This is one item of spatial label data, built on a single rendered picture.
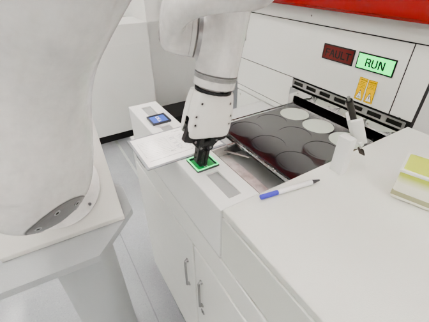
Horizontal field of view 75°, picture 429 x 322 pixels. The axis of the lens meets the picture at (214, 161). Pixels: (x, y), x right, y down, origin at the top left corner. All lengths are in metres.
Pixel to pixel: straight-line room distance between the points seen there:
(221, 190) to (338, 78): 0.63
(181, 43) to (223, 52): 0.07
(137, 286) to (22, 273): 0.94
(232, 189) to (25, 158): 0.40
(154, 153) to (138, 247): 1.11
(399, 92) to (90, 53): 0.85
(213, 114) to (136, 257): 1.26
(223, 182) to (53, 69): 0.44
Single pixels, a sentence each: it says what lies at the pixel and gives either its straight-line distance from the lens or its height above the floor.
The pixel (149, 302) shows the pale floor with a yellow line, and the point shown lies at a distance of 1.55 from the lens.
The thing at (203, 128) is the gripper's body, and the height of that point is 1.06.
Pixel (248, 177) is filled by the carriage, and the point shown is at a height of 0.88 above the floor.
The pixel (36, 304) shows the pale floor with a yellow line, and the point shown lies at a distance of 1.74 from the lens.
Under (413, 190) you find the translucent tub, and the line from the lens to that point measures 0.63.
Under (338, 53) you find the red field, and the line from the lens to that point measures 1.04.
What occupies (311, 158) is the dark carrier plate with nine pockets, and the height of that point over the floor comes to 0.90.
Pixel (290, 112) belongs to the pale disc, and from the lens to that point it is 1.07.
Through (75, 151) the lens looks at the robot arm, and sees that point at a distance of 0.31.
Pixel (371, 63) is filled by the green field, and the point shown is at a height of 1.10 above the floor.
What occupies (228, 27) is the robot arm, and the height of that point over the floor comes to 1.25.
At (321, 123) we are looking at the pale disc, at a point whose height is 0.90.
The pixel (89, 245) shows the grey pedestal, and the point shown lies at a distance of 0.72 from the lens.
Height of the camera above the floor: 1.34
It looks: 35 degrees down
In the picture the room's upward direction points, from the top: straight up
